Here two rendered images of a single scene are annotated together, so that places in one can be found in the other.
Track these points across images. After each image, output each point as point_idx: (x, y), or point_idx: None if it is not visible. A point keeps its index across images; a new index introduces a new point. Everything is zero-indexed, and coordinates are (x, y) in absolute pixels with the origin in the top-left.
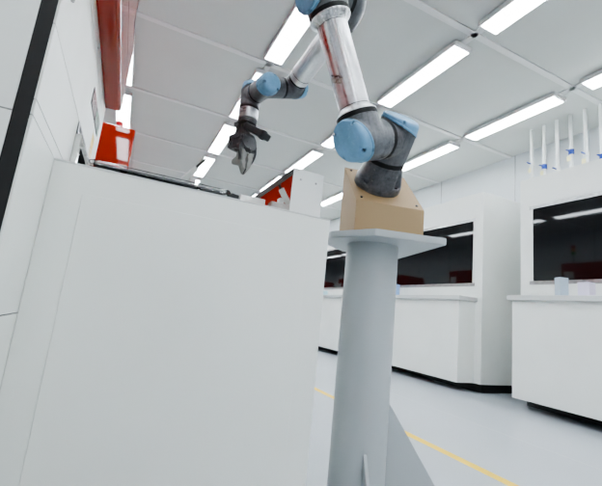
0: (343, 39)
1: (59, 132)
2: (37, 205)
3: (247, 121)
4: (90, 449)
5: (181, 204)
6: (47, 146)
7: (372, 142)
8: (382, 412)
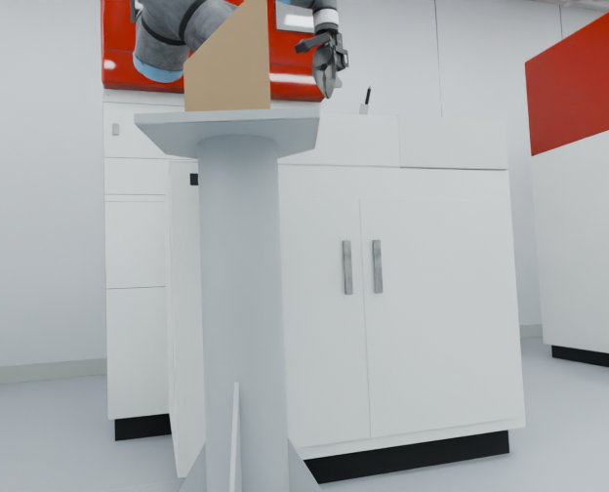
0: None
1: (162, 187)
2: (151, 231)
3: (320, 33)
4: (168, 361)
5: (166, 202)
6: (143, 202)
7: (136, 60)
8: (206, 388)
